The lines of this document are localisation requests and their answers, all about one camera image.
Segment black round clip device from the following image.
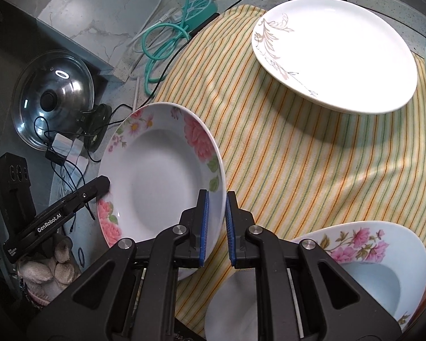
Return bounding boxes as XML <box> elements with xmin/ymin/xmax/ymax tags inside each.
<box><xmin>78</xmin><ymin>104</ymin><xmax>112</xmax><ymax>152</ymax></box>

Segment white cable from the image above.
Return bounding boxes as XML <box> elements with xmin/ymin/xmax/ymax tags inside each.
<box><xmin>127</xmin><ymin>0</ymin><xmax>185</xmax><ymax>107</ymax></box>

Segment pink rose deep plate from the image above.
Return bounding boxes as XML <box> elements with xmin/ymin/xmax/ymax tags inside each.
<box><xmin>97</xmin><ymin>101</ymin><xmax>228</xmax><ymax>280</ymax></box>

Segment black power cable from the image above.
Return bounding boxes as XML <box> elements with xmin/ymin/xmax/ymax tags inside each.
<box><xmin>34</xmin><ymin>0</ymin><xmax>282</xmax><ymax>221</ymax></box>

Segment gloved left hand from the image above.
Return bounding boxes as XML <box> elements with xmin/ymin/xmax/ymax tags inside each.
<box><xmin>17</xmin><ymin>234</ymin><xmax>81</xmax><ymax>306</ymax></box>

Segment white plate with branch print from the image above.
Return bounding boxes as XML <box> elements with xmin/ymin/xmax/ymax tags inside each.
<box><xmin>252</xmin><ymin>0</ymin><xmax>417</xmax><ymax>115</ymax></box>

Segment pink azalea deep plate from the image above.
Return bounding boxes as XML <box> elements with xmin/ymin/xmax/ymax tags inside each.
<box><xmin>204</xmin><ymin>221</ymin><xmax>426</xmax><ymax>340</ymax></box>

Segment teal coiled hose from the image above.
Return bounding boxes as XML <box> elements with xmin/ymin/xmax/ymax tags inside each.
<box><xmin>141</xmin><ymin>0</ymin><xmax>196</xmax><ymax>97</ymax></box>

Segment yellow striped towel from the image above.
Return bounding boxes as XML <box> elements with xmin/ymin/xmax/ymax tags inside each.
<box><xmin>151</xmin><ymin>4</ymin><xmax>426</xmax><ymax>334</ymax></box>

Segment teal round reel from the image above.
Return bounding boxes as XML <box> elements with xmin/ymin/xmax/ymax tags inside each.
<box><xmin>177</xmin><ymin>0</ymin><xmax>218</xmax><ymax>32</ymax></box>

